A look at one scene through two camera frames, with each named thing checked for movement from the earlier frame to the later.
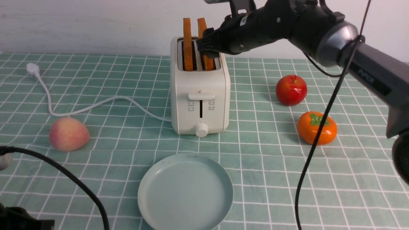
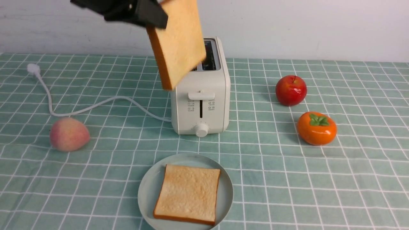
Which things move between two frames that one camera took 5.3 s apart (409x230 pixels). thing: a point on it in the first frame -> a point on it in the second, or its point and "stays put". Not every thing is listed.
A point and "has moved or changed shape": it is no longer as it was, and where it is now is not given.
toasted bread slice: x=208 y=62 -> x=188 y=194
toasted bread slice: x=188 y=45 has moved or changed shape
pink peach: x=67 y=134 stays put
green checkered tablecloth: x=307 y=148 stays put
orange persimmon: x=309 y=125 stays put
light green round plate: x=185 y=191 stays put
